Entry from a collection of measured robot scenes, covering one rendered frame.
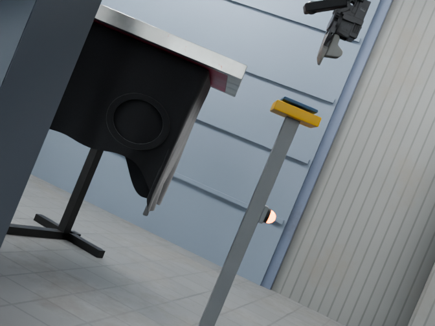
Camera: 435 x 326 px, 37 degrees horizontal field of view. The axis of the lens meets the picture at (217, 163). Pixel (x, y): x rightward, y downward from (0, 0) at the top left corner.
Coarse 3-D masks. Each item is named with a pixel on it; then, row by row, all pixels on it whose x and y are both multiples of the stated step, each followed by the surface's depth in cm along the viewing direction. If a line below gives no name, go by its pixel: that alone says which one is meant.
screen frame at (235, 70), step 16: (96, 16) 160; (112, 16) 160; (128, 16) 160; (128, 32) 160; (144, 32) 160; (160, 32) 160; (176, 48) 160; (192, 48) 160; (208, 64) 160; (224, 64) 160; (240, 64) 160; (240, 80) 163
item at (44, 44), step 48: (0, 0) 111; (48, 0) 111; (96, 0) 124; (0, 48) 110; (48, 48) 116; (0, 96) 110; (48, 96) 122; (0, 144) 115; (0, 192) 120; (0, 240) 126
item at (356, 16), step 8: (352, 0) 175; (360, 0) 174; (344, 8) 175; (352, 8) 175; (360, 8) 175; (336, 16) 174; (344, 16) 173; (352, 16) 173; (360, 16) 175; (328, 24) 179; (336, 24) 173; (344, 24) 174; (352, 24) 174; (360, 24) 173; (336, 32) 178; (344, 32) 174; (352, 32) 173; (344, 40) 180; (352, 40) 177
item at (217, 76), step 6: (102, 24) 165; (132, 36) 165; (144, 42) 166; (156, 48) 169; (174, 54) 166; (186, 60) 168; (204, 66) 164; (210, 72) 173; (216, 72) 168; (210, 78) 189; (216, 78) 182; (222, 78) 176
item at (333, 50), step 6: (336, 36) 175; (330, 42) 174; (336, 42) 175; (324, 48) 174; (330, 48) 175; (336, 48) 175; (318, 54) 176; (324, 54) 175; (330, 54) 175; (336, 54) 175; (318, 60) 176
